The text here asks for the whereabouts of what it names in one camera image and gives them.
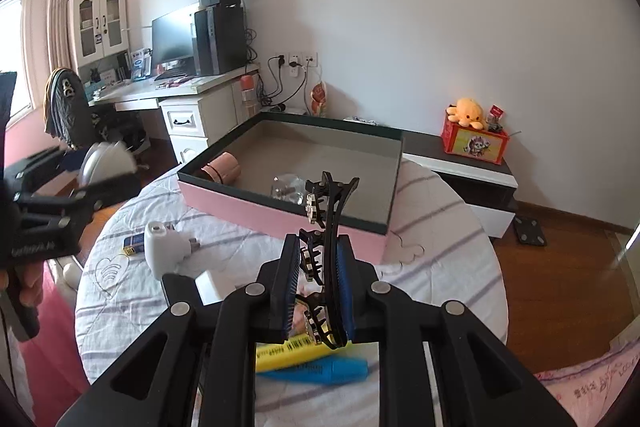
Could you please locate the orange snack bag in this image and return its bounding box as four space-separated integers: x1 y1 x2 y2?
310 81 330 118

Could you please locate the person's left hand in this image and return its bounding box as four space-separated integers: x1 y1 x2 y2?
0 263 47 309

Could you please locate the blue highlighter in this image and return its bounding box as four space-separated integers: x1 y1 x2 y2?
260 355 370 383

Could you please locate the pink printed bedding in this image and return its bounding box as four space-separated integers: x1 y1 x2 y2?
532 342 640 427

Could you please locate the orange bottle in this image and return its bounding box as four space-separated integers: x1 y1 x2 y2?
240 75 257 115

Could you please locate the black power cable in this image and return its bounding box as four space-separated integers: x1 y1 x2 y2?
260 57 307 110

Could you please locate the white glass-door cabinet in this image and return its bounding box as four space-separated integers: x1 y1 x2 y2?
67 0 132 68

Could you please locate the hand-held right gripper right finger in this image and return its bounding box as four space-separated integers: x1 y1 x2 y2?
334 234 576 427

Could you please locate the beige curtain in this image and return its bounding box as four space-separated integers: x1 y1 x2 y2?
47 0 108 72

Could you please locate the red printed box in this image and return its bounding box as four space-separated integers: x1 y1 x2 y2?
441 114 510 165

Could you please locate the black computer tower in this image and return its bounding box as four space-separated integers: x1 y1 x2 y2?
192 6 248 76

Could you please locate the small blue yellow box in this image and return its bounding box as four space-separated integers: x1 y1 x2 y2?
122 234 147 256

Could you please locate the white desk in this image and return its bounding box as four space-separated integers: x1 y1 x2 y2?
90 64 261 168

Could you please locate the white handheld device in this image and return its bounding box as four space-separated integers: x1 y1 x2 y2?
144 222 201 282

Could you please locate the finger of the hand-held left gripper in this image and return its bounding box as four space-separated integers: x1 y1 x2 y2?
12 172 143 238
4 146 76 192

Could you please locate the pink storage box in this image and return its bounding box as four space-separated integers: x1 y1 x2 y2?
177 112 403 265

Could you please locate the white grey round object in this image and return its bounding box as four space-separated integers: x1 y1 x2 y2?
81 141 139 188

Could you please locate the black computer monitor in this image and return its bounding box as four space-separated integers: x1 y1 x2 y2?
151 4 198 75

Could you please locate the blue white carton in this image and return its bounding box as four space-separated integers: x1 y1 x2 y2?
131 49 151 80

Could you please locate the window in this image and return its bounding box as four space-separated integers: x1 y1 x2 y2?
0 0 36 118

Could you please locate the black floor scale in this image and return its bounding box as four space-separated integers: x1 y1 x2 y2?
512 215 547 249

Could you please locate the pink cup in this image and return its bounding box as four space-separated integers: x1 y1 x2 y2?
201 152 242 185

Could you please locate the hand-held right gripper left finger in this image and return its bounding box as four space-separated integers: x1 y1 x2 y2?
55 234 302 427

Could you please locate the black rhinestone hair claw clip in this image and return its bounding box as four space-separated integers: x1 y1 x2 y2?
299 171 361 350

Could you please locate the yellow octopus plush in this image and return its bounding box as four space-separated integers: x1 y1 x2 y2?
446 98 488 131

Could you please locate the yellow highlighter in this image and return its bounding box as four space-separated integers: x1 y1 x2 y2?
255 332 341 374

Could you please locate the black printed jacket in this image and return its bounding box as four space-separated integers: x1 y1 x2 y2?
42 68 98 148

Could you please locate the black white low cabinet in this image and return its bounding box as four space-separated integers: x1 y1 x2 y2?
400 129 518 240

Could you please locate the white power adapter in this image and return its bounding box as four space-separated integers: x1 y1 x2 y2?
195 271 236 305

